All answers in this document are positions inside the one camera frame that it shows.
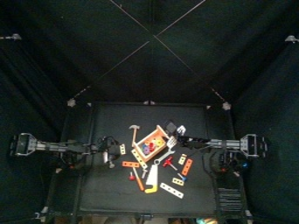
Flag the metal frame clamp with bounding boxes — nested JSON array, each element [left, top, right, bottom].
[[285, 34, 299, 44], [0, 33, 23, 41]]

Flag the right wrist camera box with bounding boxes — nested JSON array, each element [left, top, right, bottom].
[[165, 121, 179, 132]]

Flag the long yellow perforated strip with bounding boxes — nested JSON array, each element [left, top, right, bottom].
[[131, 149, 150, 170]]

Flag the grey toy wrench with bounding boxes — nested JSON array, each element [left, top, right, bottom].
[[154, 149, 177, 166]]

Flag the wooden toy toolbox tray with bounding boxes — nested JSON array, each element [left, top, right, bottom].
[[131, 124, 173, 163]]

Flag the black table edge clamp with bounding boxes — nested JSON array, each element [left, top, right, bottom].
[[135, 213, 155, 221]]

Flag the grey frame foot bracket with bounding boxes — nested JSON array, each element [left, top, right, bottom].
[[245, 209, 255, 224], [34, 206, 51, 222]]

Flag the red toy screwdriver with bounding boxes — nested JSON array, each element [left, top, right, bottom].
[[162, 156, 179, 172]]

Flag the white text label sticker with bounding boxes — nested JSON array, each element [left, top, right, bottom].
[[217, 187, 243, 213]]

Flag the toy saw yellow handle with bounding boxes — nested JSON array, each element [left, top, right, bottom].
[[145, 164, 161, 194]]

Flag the orange toy screwdriver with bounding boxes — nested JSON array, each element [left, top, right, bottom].
[[133, 166, 146, 193]]

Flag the long orange perforated plate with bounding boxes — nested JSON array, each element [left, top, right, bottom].
[[182, 157, 194, 177]]

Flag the long pale perforated strip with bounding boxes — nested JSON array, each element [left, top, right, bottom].
[[159, 182, 185, 200]]

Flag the thin diagonal string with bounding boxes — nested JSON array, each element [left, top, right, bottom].
[[109, 0, 227, 102], [73, 0, 207, 99]]

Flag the short orange perforated plate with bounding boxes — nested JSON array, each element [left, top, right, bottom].
[[122, 160, 141, 168]]

